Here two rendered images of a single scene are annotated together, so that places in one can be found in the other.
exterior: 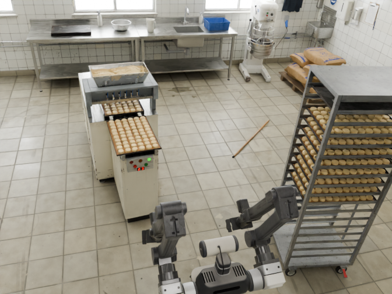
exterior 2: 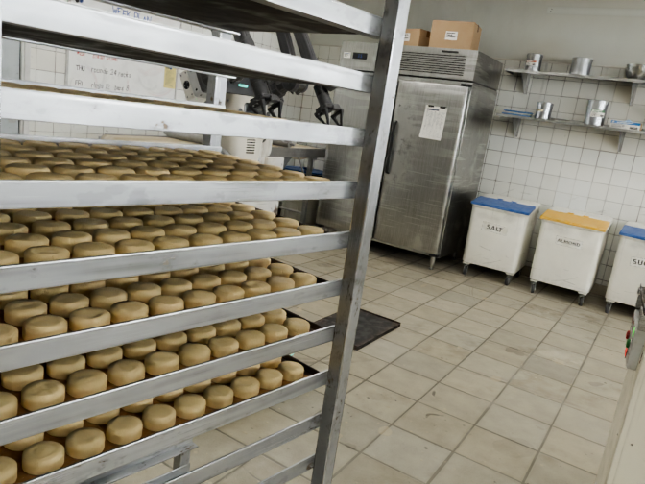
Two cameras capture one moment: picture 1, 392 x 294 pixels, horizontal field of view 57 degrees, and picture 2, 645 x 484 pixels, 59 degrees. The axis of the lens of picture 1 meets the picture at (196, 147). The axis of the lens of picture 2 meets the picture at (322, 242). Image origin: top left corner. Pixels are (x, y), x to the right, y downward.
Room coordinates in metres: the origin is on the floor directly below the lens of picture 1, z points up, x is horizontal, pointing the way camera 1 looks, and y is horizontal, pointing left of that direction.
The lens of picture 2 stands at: (3.18, -1.51, 1.36)
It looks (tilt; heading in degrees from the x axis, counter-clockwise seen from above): 13 degrees down; 138
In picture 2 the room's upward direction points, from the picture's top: 8 degrees clockwise
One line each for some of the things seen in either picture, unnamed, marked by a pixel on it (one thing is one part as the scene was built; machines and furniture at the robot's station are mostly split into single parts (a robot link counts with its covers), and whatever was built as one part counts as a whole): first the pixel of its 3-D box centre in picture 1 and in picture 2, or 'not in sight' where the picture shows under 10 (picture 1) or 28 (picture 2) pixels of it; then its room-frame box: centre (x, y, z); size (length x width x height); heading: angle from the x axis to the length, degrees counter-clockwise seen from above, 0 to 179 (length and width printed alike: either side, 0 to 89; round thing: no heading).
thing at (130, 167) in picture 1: (140, 163); (635, 338); (2.56, 0.49, 0.77); 0.24 x 0.04 x 0.14; 112
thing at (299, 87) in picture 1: (312, 86); not in sight; (6.14, -2.07, 0.06); 1.20 x 0.80 x 0.11; 20
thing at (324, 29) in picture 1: (321, 24); not in sight; (7.03, -2.24, 0.93); 0.99 x 0.38 x 1.09; 17
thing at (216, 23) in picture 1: (216, 24); not in sight; (6.50, -0.22, 0.95); 0.40 x 0.30 x 0.14; 110
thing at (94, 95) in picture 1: (121, 96); not in sight; (3.36, 0.82, 1.01); 0.72 x 0.33 x 0.34; 112
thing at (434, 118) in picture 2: not in sight; (433, 122); (-0.25, 2.69, 1.39); 0.22 x 0.03 x 0.31; 17
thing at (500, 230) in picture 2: not in sight; (499, 237); (0.23, 3.43, 0.38); 0.64 x 0.54 x 0.77; 110
